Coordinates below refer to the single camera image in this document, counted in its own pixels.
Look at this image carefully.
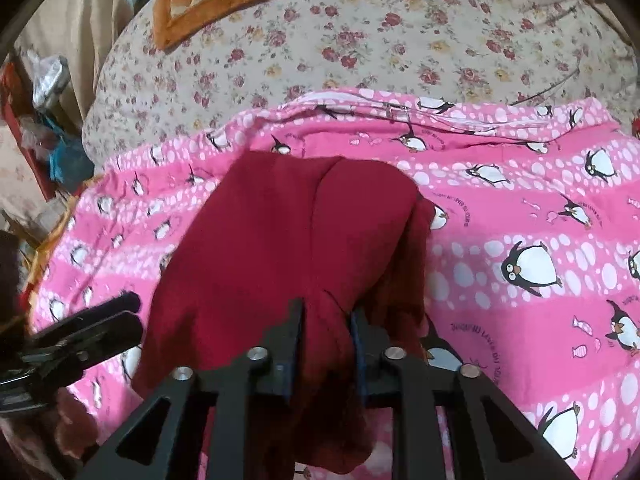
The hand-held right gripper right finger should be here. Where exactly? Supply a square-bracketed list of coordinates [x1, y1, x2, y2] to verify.
[349, 309, 577, 480]

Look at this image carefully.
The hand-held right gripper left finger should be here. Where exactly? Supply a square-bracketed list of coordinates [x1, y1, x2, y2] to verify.
[75, 297, 307, 480]

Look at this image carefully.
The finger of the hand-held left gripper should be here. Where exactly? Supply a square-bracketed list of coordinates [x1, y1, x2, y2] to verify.
[47, 310, 146, 376]
[31, 291, 142, 348]

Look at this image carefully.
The dark red garment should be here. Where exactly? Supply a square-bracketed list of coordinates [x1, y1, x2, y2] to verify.
[131, 151, 437, 477]

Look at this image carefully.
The person's left hand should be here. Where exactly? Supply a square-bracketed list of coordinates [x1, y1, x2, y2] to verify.
[54, 389, 102, 457]

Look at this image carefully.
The orange underlay cloth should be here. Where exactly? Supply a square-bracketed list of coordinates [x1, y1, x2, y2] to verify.
[27, 199, 78, 288]

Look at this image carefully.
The blue plastic bag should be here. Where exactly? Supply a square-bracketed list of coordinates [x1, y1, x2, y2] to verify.
[47, 132, 96, 187]

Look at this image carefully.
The red rack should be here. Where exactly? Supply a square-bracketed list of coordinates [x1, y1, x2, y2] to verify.
[0, 62, 57, 202]

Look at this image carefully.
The pink penguin print blanket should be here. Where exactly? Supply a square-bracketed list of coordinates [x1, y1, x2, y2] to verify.
[29, 87, 640, 480]

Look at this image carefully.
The clear plastic bag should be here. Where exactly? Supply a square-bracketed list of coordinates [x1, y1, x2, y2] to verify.
[29, 54, 72, 111]

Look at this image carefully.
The beige curtain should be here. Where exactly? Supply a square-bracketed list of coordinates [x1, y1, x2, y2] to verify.
[19, 0, 147, 128]

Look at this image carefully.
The floral bedsheet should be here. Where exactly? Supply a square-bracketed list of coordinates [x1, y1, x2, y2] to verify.
[81, 0, 640, 161]

